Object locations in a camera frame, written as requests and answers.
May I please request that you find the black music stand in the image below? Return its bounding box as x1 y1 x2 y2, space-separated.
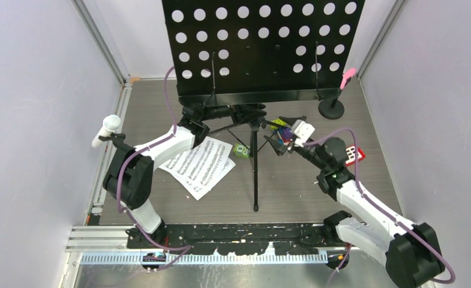
161 0 366 212

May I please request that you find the green owl number block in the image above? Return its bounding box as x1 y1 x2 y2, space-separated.
232 143 251 158

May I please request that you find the sheet music page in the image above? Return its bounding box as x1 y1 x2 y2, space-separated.
172 158 236 200
160 137 233 184

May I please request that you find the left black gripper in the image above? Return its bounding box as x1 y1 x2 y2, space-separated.
200 88 267 128

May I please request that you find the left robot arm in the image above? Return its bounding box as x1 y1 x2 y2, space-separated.
92 103 266 248

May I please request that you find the red white cube block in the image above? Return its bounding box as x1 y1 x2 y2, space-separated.
345 145 365 166

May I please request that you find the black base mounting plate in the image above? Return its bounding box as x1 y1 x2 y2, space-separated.
125 222 359 257

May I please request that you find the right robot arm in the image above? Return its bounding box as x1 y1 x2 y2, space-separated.
268 116 455 287

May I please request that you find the colourful toy brick car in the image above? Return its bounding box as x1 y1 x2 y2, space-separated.
271 119 293 145

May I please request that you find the black round microphone stand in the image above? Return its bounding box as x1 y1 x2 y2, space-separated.
317 88 345 120

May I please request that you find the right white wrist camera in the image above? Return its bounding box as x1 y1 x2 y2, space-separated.
290 119 315 147

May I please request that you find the black left microphone stand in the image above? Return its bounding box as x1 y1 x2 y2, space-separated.
97 133 126 148

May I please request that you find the white toy microphone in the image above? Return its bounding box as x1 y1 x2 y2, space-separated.
91 115 121 148

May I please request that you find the pink toy microphone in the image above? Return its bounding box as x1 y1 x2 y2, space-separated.
340 68 357 90

